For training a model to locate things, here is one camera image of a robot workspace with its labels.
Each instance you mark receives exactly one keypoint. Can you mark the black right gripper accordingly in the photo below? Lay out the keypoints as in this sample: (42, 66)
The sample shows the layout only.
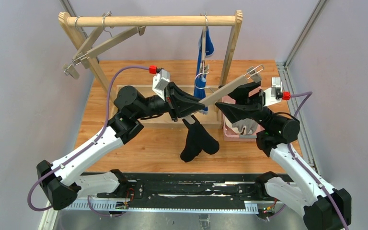
(259, 103)

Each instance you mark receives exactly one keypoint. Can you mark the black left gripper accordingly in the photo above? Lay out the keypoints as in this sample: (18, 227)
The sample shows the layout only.
(172, 101)

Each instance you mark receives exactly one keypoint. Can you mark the blue underwear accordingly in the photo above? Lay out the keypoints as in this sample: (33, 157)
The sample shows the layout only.
(199, 87)

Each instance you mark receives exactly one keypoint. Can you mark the grey underwear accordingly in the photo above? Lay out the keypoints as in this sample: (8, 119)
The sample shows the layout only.
(244, 127)

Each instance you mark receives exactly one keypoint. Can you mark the wooden hanger holding black underwear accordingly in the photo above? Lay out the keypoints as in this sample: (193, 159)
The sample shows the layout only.
(230, 87)

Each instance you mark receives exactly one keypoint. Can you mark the wooden hanger holding blue underwear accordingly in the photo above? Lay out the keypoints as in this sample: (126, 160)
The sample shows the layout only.
(203, 67)

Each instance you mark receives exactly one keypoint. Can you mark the black underwear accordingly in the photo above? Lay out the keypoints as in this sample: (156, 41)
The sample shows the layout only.
(197, 140)

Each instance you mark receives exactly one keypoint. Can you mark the wooden clip hanger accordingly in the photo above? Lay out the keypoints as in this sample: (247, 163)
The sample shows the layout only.
(85, 51)
(122, 36)

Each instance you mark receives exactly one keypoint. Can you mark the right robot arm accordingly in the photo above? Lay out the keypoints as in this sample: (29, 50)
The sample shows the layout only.
(316, 201)

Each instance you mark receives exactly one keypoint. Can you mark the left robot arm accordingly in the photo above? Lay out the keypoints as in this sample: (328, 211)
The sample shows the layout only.
(62, 181)

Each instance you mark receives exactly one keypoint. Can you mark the empty wooden clip hanger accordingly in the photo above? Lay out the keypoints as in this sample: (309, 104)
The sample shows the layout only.
(85, 51)

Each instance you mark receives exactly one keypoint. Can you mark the wooden clothes rack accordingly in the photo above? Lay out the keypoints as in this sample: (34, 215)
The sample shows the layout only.
(168, 42)

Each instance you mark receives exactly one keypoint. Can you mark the pink perforated plastic basket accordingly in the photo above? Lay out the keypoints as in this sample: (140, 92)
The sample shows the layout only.
(229, 135)

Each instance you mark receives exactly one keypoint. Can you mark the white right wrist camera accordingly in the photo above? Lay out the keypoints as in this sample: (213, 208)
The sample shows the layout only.
(274, 93)

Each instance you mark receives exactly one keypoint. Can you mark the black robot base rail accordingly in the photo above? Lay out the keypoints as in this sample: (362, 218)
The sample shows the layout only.
(181, 193)

